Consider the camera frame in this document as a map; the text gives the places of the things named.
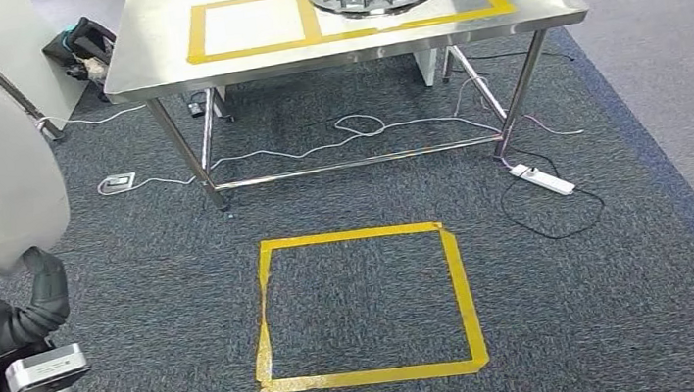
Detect stainless steel workbench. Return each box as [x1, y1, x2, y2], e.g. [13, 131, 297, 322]
[94, 0, 608, 223]

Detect floor outlet plate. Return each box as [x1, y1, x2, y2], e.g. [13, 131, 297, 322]
[97, 171, 138, 196]

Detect black bag teal accents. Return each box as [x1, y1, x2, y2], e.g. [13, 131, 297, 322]
[39, 13, 125, 111]

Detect yellow table tape outline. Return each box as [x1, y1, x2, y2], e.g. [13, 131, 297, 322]
[180, 0, 518, 65]

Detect yellow floor tape square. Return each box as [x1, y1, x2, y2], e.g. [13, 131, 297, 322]
[239, 215, 492, 392]

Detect white power strip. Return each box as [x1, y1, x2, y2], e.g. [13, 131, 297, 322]
[509, 158, 576, 203]

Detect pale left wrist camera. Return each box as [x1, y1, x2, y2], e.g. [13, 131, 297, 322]
[0, 341, 94, 392]

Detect white floor cable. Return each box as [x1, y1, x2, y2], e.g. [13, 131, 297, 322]
[35, 103, 150, 132]
[92, 97, 505, 200]

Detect black power strip cable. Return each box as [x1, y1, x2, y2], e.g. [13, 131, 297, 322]
[494, 138, 611, 247]

